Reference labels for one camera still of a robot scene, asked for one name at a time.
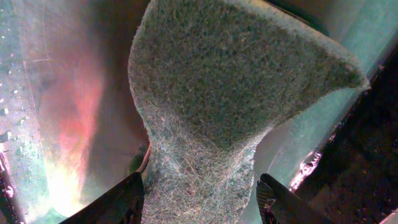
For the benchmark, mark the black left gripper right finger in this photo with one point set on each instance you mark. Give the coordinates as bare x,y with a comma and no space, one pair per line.
278,205

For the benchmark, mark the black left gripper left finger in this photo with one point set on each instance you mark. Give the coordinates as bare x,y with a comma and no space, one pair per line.
122,204

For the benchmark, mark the green scouring sponge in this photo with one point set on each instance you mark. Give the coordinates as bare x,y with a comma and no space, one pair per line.
210,79

